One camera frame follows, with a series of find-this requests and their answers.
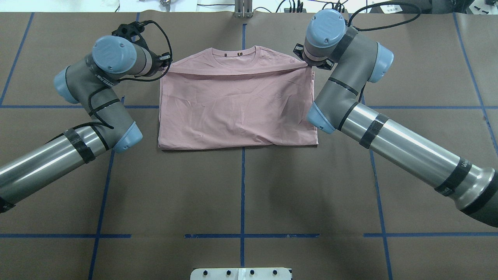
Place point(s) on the pink Snoopy t-shirt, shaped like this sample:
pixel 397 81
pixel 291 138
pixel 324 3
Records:
pixel 218 99

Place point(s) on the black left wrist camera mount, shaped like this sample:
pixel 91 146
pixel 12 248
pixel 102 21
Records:
pixel 132 32

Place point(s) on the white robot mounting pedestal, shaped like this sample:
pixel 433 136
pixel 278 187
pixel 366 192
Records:
pixel 258 273

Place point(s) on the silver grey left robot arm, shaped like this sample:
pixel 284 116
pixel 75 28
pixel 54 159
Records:
pixel 89 85

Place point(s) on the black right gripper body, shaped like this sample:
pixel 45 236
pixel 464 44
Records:
pixel 326 64

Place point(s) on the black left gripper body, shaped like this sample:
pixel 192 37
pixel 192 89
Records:
pixel 159 60

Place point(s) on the aluminium frame post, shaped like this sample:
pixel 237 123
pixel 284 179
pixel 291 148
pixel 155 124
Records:
pixel 243 9

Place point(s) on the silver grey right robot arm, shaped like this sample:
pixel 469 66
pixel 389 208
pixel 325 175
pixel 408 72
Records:
pixel 354 60

